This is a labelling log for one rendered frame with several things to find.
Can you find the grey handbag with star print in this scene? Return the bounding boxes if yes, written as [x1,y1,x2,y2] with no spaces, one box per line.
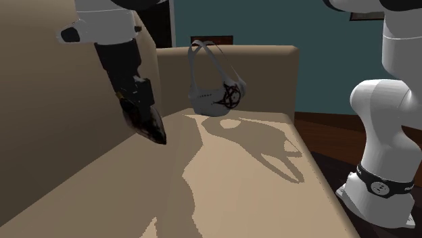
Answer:
[187,39,248,118]

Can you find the beige sofa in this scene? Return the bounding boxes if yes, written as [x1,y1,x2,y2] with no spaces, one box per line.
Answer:
[0,0,362,238]

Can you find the dark doorway with white frame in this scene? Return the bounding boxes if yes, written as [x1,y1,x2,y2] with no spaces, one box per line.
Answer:
[135,0,176,49]

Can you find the dark brown framed wall picture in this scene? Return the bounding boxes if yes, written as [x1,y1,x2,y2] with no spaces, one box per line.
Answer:
[190,34,234,47]

